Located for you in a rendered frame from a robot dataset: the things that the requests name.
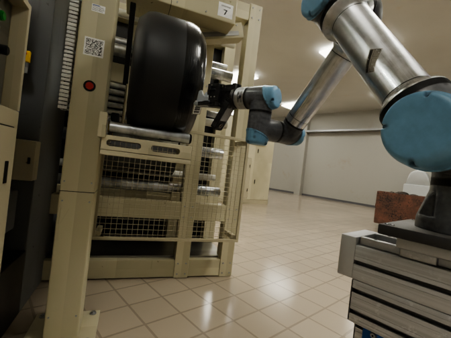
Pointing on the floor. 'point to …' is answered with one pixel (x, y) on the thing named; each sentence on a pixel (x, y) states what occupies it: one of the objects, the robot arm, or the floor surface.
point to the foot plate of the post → (89, 322)
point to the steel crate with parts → (396, 206)
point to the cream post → (80, 174)
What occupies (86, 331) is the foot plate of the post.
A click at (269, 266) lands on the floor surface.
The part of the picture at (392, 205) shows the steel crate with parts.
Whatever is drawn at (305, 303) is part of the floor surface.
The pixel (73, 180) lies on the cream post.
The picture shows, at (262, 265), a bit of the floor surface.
